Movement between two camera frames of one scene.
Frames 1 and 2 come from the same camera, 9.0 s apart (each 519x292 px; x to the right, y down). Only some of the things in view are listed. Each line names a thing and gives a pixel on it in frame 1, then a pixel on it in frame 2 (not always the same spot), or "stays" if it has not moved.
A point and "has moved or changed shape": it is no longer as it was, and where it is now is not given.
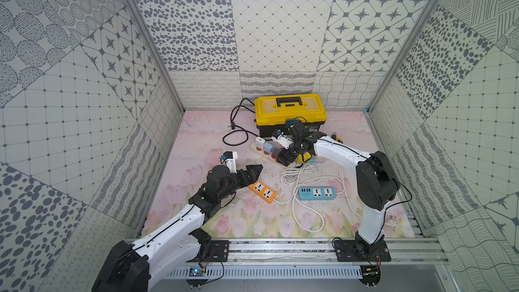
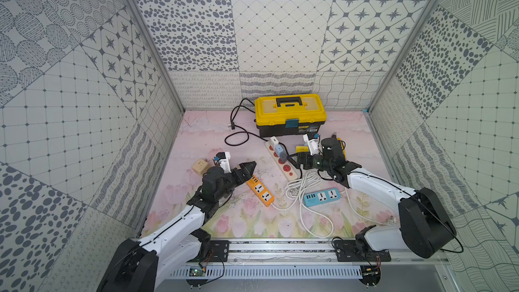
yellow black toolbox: x=272 y=111 stays
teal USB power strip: x=315 y=193 has moved or changed shape
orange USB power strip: x=263 y=190 stays
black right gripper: x=282 y=160 -> x=305 y=156
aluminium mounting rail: x=361 y=252 stays
